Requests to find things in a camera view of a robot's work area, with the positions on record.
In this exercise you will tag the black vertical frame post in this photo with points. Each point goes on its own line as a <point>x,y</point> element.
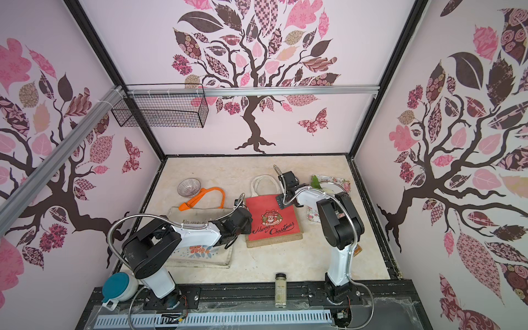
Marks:
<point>415,16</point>
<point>83,22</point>

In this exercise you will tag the white slotted cable duct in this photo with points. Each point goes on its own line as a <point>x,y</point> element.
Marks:
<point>213,319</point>

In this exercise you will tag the white radish with leaves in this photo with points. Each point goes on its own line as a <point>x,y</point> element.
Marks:
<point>315,183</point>

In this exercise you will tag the spice jar pale contents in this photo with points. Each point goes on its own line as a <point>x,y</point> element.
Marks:
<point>280,290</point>

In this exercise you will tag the floral placemat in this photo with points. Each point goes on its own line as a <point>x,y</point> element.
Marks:
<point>312,213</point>

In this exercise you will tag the white plate with pattern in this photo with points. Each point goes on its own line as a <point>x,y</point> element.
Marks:
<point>332,188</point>

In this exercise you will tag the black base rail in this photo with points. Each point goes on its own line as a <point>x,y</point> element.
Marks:
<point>315,293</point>

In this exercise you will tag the aluminium rail back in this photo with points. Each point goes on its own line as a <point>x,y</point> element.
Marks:
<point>259,91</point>

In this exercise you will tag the black wire basket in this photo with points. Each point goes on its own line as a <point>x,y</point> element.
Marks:
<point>179,105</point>

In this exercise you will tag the orange spice bottle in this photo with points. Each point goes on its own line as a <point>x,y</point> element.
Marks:
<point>357,250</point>

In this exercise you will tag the black vertical frame post right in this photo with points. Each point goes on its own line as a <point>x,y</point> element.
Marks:
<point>415,16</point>

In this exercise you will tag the red Christmas jute bag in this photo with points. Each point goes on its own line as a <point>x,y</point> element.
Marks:
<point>270,224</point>

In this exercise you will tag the black vertical frame post left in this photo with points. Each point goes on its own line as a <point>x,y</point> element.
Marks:
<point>83,22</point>

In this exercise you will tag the aluminium rail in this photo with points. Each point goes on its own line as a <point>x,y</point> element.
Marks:
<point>14,206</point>
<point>259,91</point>

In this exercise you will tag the aluminium rail left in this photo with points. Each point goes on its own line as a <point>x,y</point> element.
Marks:
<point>14,206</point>

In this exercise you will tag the teal cup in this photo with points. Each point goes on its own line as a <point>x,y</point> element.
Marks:
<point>119,287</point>

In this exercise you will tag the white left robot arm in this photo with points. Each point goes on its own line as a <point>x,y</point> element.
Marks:
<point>147,251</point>

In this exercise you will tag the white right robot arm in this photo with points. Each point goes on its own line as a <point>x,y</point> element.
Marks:
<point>339,219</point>

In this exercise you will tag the canvas tote bag orange handles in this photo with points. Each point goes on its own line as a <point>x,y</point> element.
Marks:
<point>200,245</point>

